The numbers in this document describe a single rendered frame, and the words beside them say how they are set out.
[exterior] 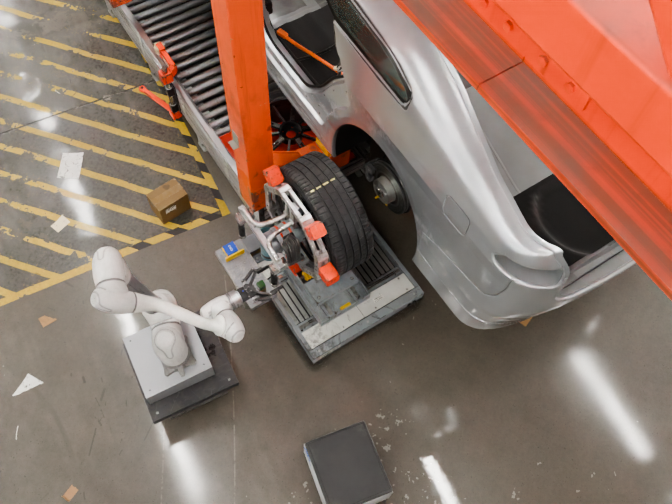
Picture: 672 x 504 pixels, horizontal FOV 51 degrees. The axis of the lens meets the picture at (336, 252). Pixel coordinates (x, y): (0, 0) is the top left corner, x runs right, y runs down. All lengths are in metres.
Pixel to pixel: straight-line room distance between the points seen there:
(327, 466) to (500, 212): 1.67
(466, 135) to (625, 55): 2.14
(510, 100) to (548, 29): 0.53
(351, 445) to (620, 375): 1.79
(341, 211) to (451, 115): 0.78
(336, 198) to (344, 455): 1.36
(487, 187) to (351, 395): 1.80
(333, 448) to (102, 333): 1.63
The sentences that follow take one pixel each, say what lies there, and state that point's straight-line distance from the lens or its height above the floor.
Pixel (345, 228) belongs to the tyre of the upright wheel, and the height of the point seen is 1.07.
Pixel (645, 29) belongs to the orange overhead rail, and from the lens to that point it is 0.95.
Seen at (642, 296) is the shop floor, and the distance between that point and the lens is 5.00.
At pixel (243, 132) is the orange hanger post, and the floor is 1.30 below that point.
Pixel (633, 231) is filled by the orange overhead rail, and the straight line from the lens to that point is 1.42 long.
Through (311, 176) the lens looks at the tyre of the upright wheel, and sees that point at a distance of 3.53.
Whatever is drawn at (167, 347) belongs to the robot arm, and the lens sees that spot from 3.72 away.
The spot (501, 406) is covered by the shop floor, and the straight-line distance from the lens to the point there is 4.42.
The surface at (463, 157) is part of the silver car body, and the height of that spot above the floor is 1.71.
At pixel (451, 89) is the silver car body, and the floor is 1.82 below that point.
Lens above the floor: 4.12
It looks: 62 degrees down
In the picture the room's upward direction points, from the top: 5 degrees clockwise
